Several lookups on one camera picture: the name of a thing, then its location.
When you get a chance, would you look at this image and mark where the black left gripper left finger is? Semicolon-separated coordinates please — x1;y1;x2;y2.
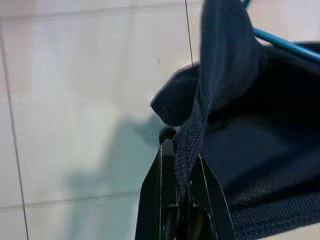
134;138;181;240

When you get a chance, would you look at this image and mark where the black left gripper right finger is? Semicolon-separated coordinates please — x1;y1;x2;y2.
189;153;238;240

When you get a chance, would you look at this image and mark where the navy blue garment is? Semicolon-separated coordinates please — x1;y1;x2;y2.
149;0;320;238

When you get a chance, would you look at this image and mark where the blue clothes hanger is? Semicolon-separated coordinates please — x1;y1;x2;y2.
241;0;320;63

